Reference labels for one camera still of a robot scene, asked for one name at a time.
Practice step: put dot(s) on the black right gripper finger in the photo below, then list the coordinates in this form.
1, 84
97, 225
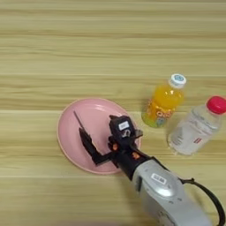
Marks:
89, 145

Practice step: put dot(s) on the clear water bottle red cap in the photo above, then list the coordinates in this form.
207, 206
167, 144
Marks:
194, 132

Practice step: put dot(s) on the orange juice bottle white cap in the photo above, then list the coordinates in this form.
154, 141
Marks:
164, 101

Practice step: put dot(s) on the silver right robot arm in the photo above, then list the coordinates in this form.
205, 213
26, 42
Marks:
170, 197

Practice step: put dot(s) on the pink round plate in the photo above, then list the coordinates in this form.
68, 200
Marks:
70, 132

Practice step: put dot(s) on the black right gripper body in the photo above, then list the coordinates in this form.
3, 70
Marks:
129, 157

